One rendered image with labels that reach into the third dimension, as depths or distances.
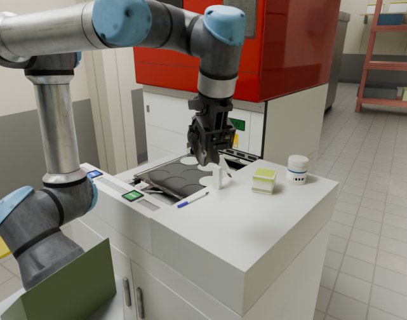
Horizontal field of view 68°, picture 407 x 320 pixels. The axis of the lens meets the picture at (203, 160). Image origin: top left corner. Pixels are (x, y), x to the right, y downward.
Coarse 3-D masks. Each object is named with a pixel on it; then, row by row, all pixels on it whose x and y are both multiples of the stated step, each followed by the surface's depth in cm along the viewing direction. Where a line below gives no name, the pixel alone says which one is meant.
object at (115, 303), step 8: (120, 280) 88; (120, 288) 85; (16, 296) 83; (120, 296) 83; (0, 304) 80; (8, 304) 80; (104, 304) 80; (112, 304) 80; (120, 304) 80; (0, 312) 78; (96, 312) 78; (104, 312) 78; (112, 312) 78; (120, 312) 78
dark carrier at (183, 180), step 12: (192, 156) 155; (156, 168) 142; (168, 168) 142; (180, 168) 142; (192, 168) 142; (156, 180) 130; (168, 180) 130; (180, 180) 130; (192, 180) 130; (180, 192) 120; (192, 192) 120
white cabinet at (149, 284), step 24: (96, 240) 126; (120, 240) 111; (312, 240) 107; (120, 264) 116; (144, 264) 104; (312, 264) 116; (144, 288) 108; (168, 288) 97; (192, 288) 88; (288, 288) 100; (312, 288) 126; (144, 312) 114; (168, 312) 102; (192, 312) 91; (216, 312) 84; (264, 312) 88; (288, 312) 108; (312, 312) 138
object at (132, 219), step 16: (112, 192) 108; (144, 192) 108; (96, 208) 117; (112, 208) 108; (128, 208) 100; (144, 208) 98; (160, 208) 98; (112, 224) 111; (128, 224) 103; (144, 224) 96; (144, 240) 99
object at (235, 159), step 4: (188, 144) 163; (188, 148) 163; (188, 152) 164; (220, 152) 149; (224, 152) 149; (224, 156) 148; (228, 156) 146; (232, 156) 144; (236, 156) 144; (232, 160) 145; (236, 160) 143; (240, 160) 142; (244, 160) 140; (248, 160) 140; (244, 164) 141
